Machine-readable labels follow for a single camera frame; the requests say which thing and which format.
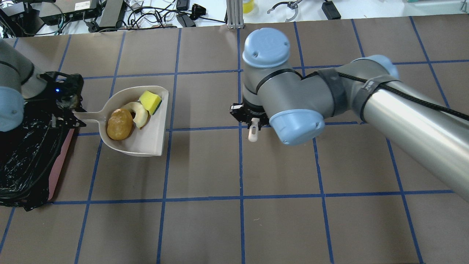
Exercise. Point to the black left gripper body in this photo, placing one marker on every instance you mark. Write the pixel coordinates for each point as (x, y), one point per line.
(64, 118)

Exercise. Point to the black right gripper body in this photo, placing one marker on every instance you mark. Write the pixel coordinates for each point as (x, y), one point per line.
(244, 114)

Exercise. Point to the yellow potato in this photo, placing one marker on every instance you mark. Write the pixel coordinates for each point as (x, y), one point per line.
(120, 124)

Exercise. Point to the pale apple slice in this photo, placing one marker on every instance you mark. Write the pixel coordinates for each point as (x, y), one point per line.
(140, 113)

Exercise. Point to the yellow green sponge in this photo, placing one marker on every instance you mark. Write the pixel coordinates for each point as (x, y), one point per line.
(150, 101)

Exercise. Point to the white plastic dustpan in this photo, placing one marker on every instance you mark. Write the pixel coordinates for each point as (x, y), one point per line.
(145, 142)

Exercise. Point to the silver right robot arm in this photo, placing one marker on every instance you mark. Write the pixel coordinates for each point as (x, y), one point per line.
(296, 107)

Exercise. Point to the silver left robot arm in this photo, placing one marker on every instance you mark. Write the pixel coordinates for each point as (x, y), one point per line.
(21, 82)

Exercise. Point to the black lined trash bin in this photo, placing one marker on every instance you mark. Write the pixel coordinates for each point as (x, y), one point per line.
(28, 154)

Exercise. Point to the yellow tape roll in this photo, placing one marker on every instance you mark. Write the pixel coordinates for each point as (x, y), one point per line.
(248, 6)

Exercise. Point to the black power adapter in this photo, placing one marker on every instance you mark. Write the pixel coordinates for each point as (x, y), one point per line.
(330, 10)

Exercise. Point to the aluminium frame post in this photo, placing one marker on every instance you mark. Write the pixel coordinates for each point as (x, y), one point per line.
(234, 12)

